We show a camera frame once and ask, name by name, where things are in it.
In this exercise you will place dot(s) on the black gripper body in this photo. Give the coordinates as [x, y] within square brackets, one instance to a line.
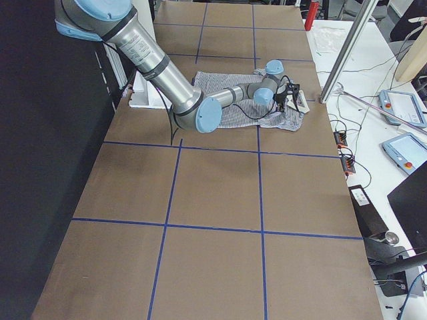
[279, 98]

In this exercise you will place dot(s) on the blue white striped polo shirt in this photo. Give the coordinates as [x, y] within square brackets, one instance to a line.
[235, 94]

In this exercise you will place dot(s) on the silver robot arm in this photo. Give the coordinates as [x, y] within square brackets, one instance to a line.
[117, 22]

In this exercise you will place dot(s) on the clear plastic bag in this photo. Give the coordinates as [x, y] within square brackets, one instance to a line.
[329, 39]

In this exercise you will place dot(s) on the orange black connector strip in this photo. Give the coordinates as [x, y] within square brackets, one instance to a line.
[347, 157]

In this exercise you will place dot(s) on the red cylinder bottle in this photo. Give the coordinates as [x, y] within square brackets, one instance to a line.
[311, 15]

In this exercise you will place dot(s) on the far teach pendant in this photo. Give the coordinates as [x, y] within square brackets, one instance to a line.
[402, 105]

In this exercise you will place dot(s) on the teach pendant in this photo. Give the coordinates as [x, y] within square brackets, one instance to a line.
[407, 151]
[402, 105]

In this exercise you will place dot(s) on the near teach pendant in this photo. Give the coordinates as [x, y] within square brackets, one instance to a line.
[407, 151]

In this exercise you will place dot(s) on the wooden board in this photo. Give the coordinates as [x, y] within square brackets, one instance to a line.
[415, 59]

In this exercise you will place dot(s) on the black rectangular box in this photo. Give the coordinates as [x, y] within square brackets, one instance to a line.
[369, 221]

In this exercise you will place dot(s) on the black monitor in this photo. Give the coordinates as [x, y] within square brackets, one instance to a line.
[408, 202]

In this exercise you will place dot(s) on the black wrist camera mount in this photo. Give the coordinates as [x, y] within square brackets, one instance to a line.
[293, 89]

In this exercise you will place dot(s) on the aluminium frame post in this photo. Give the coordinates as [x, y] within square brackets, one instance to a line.
[355, 32]

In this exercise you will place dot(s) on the black camera stand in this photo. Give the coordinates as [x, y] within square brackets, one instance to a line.
[393, 268]

